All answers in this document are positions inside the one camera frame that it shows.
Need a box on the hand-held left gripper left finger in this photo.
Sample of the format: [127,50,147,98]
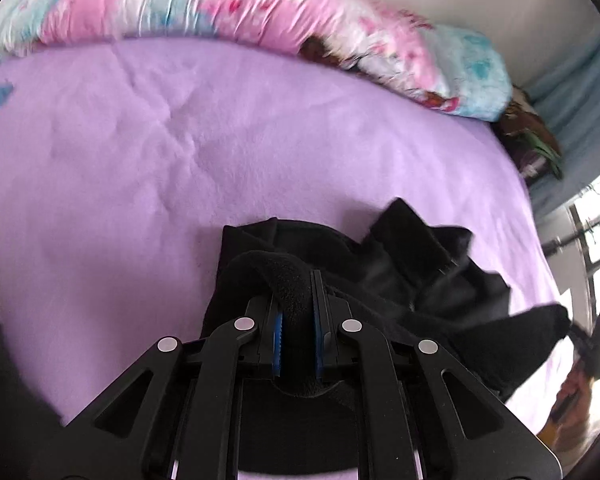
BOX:
[30,296,285,480]

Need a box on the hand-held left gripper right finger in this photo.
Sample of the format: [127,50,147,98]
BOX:
[311,270,563,480]

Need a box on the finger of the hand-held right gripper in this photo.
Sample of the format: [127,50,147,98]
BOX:
[570,324,597,363]

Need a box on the black fleece jacket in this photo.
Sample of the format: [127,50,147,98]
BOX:
[200,197,571,473]

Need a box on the wooden cabinet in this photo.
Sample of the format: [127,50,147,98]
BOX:
[537,355,598,461]

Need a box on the purple bed blanket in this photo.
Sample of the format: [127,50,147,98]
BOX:
[0,37,588,480]

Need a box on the dark brown bag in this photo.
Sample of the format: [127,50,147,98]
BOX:
[495,87,565,183]

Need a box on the light blue curtain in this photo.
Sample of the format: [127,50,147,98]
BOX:
[522,35,600,216]

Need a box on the rolled pink floral quilt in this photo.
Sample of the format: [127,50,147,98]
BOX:
[0,0,513,122]

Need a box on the black window frame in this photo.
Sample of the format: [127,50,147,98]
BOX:
[542,187,600,281]

